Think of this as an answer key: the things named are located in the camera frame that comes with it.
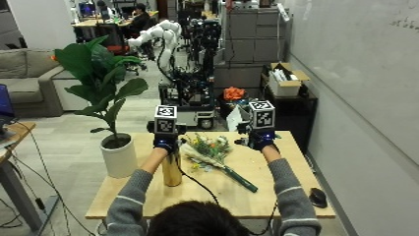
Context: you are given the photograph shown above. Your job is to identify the grey filing cabinets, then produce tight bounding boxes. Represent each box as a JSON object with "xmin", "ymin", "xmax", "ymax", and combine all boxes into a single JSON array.
[{"xmin": 212, "ymin": 7, "xmax": 291, "ymax": 90}]

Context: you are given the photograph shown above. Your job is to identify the grey sofa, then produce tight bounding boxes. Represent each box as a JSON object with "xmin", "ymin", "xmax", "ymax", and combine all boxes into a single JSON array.
[{"xmin": 0, "ymin": 47, "xmax": 91, "ymax": 119}]

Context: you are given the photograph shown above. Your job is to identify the white paper sheet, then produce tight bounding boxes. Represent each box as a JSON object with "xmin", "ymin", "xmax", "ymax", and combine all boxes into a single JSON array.
[{"xmin": 225, "ymin": 103, "xmax": 251, "ymax": 133}]

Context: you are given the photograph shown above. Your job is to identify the orange cloth bundle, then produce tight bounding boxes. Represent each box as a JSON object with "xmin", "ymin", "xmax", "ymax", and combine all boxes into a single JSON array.
[{"xmin": 222, "ymin": 86, "xmax": 247, "ymax": 102}]

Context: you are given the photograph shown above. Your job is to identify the dried flower bouquet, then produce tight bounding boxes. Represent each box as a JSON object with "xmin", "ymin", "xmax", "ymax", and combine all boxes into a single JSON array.
[{"xmin": 180, "ymin": 132, "xmax": 261, "ymax": 194}]

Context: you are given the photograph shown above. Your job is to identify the person's left hand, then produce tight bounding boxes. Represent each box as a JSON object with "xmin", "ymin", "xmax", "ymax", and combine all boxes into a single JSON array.
[{"xmin": 152, "ymin": 132, "xmax": 184, "ymax": 155}]

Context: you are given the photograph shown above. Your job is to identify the open cardboard box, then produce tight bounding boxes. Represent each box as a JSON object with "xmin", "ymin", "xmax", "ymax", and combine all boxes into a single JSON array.
[{"xmin": 261, "ymin": 61, "xmax": 311, "ymax": 98}]

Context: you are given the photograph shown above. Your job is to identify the long wooden office desk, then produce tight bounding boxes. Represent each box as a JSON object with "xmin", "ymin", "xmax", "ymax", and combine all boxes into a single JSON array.
[{"xmin": 71, "ymin": 10, "xmax": 161, "ymax": 29}]

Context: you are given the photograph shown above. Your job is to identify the black glove cable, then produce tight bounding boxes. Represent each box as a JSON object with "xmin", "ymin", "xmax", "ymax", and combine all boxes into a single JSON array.
[
  {"xmin": 247, "ymin": 200, "xmax": 281, "ymax": 236},
  {"xmin": 176, "ymin": 153, "xmax": 222, "ymax": 207}
]

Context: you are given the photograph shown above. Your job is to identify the black low cabinet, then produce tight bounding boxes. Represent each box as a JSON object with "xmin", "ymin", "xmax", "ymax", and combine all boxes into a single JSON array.
[{"xmin": 261, "ymin": 86, "xmax": 319, "ymax": 153}]

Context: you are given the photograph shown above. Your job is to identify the black computer mouse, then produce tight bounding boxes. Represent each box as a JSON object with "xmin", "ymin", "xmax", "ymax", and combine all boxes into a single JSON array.
[{"xmin": 307, "ymin": 187, "xmax": 329, "ymax": 209}]

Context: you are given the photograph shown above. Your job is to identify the white plant pot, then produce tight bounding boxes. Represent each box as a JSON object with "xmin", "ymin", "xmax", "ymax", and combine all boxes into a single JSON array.
[{"xmin": 100, "ymin": 132, "xmax": 138, "ymax": 179}]

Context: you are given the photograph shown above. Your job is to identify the person's right hand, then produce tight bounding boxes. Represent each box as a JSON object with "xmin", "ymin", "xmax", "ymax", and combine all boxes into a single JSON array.
[{"xmin": 234, "ymin": 128, "xmax": 279, "ymax": 152}]

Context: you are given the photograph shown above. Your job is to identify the gold metal vase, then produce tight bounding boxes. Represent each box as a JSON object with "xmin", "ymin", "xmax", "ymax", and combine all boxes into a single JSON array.
[{"xmin": 161, "ymin": 149, "xmax": 185, "ymax": 188}]

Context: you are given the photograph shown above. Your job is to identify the red office chair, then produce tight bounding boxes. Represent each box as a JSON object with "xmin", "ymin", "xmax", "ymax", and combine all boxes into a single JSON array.
[{"xmin": 94, "ymin": 23, "xmax": 133, "ymax": 56}]

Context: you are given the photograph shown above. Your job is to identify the white marker cube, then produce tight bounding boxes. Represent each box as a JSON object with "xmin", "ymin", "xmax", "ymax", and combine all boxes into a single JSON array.
[
  {"xmin": 153, "ymin": 104, "xmax": 180, "ymax": 135},
  {"xmin": 247, "ymin": 99, "xmax": 278, "ymax": 130}
]

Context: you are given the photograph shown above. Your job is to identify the wooden side desk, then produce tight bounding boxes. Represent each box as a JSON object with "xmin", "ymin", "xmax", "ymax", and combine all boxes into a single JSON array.
[{"xmin": 0, "ymin": 121, "xmax": 61, "ymax": 232}]

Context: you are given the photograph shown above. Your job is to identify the large-leaf green plant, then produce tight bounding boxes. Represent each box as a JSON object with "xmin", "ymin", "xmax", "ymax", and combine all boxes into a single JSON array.
[{"xmin": 53, "ymin": 34, "xmax": 150, "ymax": 140}]

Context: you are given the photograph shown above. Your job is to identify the laptop with blue screen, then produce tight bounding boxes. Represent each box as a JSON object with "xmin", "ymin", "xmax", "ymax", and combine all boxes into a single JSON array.
[{"xmin": 0, "ymin": 83, "xmax": 17, "ymax": 123}]

